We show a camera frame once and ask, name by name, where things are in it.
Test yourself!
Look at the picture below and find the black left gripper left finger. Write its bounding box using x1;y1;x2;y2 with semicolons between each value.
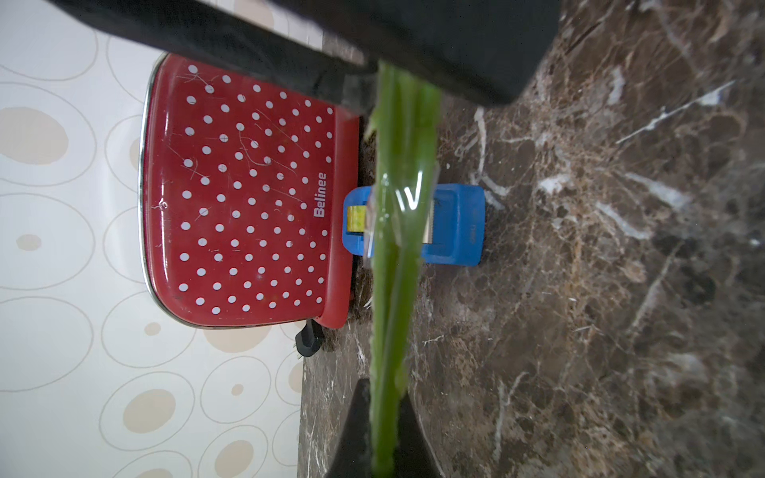
326;378;372;478

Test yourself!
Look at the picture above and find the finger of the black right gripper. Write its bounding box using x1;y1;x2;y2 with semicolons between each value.
280;0;561;107
52;0;377;114

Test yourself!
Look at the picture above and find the black toaster plug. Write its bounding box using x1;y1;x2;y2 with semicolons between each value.
295;319;326;358

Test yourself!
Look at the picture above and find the blue tape dispenser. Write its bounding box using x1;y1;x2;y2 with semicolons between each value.
342;184;486;267

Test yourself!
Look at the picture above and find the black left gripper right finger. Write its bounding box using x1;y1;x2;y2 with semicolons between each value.
396;394;442;478

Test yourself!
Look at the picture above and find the red polka dot toaster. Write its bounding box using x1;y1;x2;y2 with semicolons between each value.
139;54;360;329

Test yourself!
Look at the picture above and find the yellow-green tape roll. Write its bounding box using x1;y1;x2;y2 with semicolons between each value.
346;205;368;234

